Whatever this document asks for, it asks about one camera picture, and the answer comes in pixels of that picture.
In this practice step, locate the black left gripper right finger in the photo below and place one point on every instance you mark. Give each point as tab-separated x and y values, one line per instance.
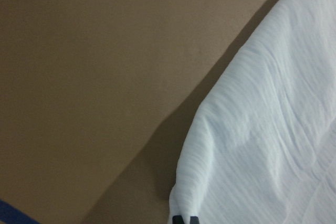
194	220

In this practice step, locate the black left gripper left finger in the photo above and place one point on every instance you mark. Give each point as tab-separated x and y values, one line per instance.
177	219

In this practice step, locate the light blue button shirt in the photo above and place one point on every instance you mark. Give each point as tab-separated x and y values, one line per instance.
261	147

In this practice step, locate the brown paper table cover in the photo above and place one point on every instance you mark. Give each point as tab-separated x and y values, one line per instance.
97	97

